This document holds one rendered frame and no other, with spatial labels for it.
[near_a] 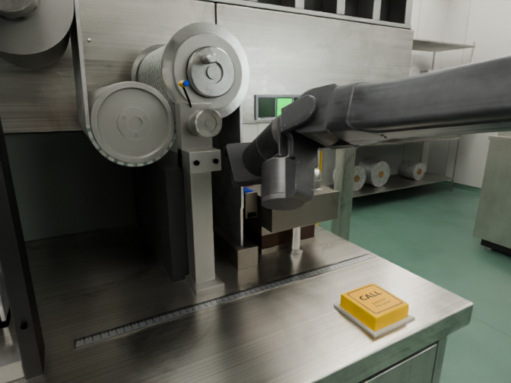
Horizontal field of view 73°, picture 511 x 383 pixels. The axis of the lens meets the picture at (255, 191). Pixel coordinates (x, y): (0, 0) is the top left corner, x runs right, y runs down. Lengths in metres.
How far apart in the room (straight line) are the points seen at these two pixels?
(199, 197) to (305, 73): 0.64
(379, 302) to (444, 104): 0.31
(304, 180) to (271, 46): 0.64
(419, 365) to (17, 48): 0.74
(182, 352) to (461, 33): 5.41
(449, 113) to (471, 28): 5.23
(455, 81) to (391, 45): 0.99
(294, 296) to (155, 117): 0.36
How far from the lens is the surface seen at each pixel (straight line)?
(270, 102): 1.01
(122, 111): 0.55
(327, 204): 0.70
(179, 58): 0.56
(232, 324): 0.52
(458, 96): 0.35
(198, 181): 0.54
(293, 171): 0.44
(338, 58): 1.17
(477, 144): 5.38
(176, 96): 0.56
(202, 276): 0.60
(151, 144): 0.56
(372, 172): 4.18
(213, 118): 0.49
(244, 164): 0.55
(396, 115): 0.37
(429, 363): 0.71
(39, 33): 0.55
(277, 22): 1.05
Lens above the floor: 1.21
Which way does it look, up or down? 15 degrees down
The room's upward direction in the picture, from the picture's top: straight up
